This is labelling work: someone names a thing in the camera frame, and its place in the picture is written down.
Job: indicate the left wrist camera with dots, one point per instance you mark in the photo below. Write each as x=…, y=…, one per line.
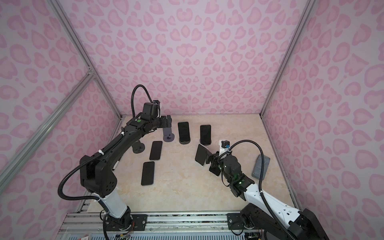
x=151, y=111

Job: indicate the aluminium frame post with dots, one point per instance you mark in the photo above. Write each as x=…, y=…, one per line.
x=307, y=13
x=79, y=46

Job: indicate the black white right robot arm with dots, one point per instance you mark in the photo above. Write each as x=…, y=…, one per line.
x=263, y=210

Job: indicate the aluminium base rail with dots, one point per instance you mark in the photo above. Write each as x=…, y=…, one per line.
x=224, y=225

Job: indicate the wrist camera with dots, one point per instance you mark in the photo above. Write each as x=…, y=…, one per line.
x=224, y=147
x=151, y=111

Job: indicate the black phone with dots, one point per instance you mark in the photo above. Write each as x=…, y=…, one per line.
x=184, y=130
x=156, y=150
x=148, y=173
x=205, y=131
x=215, y=170
x=201, y=155

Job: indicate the aluminium frame post right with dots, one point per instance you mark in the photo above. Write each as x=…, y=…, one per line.
x=307, y=13

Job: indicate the aluminium frame post left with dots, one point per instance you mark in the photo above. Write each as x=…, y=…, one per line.
x=79, y=46

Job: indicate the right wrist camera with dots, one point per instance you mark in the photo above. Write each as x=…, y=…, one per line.
x=224, y=147

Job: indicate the purple-grey round stand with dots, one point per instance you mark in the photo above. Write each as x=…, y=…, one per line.
x=168, y=135

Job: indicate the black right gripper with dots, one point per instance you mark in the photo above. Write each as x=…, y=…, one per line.
x=215, y=158

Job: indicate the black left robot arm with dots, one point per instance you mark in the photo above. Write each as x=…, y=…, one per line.
x=97, y=175

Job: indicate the aluminium diagonal frame bar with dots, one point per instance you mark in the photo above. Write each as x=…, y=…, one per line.
x=39, y=136

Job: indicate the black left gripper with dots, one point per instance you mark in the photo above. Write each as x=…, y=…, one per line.
x=164, y=123

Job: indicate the white folding stand front middle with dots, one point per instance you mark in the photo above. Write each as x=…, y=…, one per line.
x=208, y=150

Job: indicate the black round stand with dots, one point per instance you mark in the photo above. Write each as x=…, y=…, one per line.
x=138, y=147

